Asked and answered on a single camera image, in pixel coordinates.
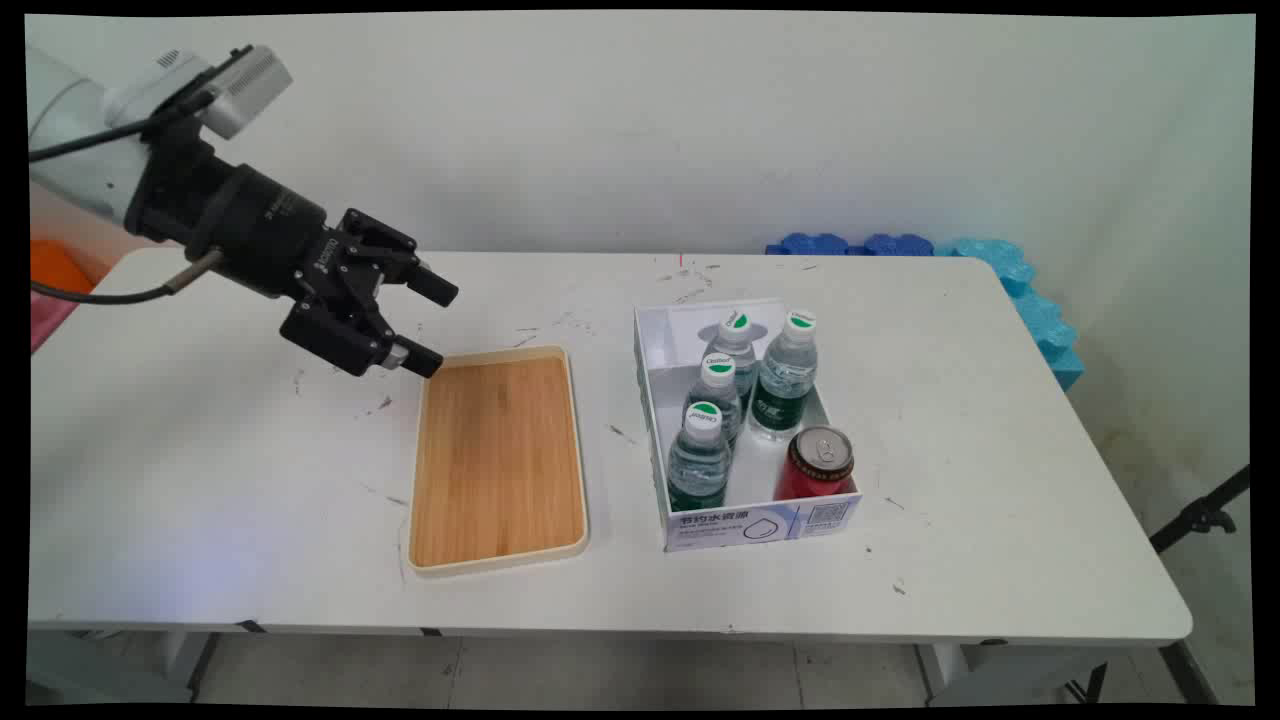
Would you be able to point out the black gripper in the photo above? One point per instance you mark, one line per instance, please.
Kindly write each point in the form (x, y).
(250, 225)

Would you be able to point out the green label water bottle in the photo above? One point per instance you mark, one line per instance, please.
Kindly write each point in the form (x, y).
(786, 385)
(697, 465)
(736, 345)
(716, 395)

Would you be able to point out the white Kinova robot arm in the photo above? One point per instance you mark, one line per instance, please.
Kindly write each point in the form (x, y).
(75, 140)

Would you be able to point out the wooden tray with cream rim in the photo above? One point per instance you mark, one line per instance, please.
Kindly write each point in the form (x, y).
(497, 460)

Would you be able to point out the orange box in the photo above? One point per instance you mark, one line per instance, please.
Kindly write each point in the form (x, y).
(60, 268)

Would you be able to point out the pink box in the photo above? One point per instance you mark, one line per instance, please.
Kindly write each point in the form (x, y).
(48, 318)

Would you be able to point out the white table leg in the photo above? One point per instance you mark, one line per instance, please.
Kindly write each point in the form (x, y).
(185, 660)

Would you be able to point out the white cardboard box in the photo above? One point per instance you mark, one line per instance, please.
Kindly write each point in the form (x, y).
(760, 523)

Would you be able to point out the red soda can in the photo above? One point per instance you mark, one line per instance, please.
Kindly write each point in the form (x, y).
(815, 470)

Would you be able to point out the light blue foam mat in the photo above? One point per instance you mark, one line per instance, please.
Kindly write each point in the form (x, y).
(1030, 300)

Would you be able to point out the black tripod leg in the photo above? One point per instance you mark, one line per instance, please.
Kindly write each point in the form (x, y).
(1195, 518)

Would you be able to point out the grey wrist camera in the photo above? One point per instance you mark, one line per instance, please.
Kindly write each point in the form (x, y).
(250, 88)

